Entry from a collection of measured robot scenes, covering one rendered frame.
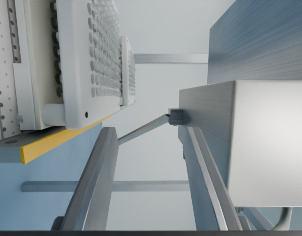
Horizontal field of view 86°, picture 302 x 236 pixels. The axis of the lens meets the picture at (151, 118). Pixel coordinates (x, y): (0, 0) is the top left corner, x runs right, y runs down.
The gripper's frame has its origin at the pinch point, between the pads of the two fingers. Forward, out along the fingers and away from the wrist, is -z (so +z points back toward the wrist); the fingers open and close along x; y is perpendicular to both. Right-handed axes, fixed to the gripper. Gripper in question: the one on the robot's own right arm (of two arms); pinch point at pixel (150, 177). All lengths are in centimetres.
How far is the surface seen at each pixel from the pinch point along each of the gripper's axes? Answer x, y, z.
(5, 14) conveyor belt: 15.0, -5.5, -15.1
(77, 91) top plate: 8.1, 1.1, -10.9
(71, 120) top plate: 9.0, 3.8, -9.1
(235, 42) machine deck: -26, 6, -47
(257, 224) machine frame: -59, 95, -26
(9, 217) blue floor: 99, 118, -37
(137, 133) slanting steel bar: 3.1, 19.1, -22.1
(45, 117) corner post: 12.0, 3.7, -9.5
